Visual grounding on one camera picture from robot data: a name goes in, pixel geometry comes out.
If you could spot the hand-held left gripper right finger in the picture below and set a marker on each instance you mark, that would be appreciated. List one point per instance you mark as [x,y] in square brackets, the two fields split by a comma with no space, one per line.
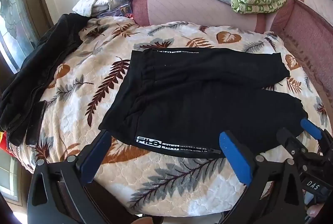
[234,156]

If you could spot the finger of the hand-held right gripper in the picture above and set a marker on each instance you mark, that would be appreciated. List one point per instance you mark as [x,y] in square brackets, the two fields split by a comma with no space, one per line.
[287,139]
[309,127]

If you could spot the black pants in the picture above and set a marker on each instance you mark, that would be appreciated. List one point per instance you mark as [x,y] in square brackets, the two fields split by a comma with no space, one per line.
[195,99]

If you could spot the black jacket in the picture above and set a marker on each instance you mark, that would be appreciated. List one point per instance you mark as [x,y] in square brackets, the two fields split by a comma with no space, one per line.
[39,65]

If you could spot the red cloth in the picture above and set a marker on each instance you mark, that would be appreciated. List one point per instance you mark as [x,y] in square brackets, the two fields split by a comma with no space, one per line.
[6,143]

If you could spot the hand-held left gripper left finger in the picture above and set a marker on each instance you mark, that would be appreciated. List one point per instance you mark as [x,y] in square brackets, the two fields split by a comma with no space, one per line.
[96,153]

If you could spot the stained glass window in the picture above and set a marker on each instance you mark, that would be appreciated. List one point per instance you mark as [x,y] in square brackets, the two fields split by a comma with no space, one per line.
[15,18]

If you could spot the black smartphone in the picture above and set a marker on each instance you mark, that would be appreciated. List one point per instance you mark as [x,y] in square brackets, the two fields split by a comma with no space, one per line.
[35,127]

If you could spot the leaf print fleece blanket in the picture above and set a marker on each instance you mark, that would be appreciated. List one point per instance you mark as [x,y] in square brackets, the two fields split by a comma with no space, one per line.
[85,99]

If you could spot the person's right hand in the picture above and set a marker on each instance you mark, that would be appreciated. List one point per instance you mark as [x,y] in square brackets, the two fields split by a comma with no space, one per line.
[314,211]

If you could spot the colourful printed packet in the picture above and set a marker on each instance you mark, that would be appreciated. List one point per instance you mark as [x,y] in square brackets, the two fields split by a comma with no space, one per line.
[124,11]

